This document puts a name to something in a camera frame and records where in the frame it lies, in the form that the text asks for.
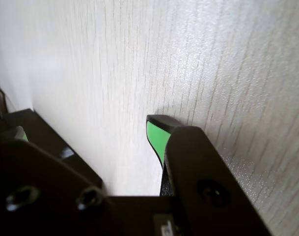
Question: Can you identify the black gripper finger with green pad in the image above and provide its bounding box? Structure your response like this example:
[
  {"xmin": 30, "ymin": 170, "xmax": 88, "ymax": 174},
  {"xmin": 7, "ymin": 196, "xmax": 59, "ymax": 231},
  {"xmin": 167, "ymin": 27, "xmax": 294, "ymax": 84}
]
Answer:
[
  {"xmin": 0, "ymin": 125, "xmax": 113, "ymax": 236},
  {"xmin": 146, "ymin": 114, "xmax": 272, "ymax": 236}
]

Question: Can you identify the black box container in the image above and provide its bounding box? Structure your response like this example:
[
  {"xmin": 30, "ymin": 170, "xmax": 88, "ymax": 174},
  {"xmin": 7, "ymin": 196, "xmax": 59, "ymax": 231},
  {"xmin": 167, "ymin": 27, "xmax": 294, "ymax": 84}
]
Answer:
[{"xmin": 6, "ymin": 108, "xmax": 104, "ymax": 195}]

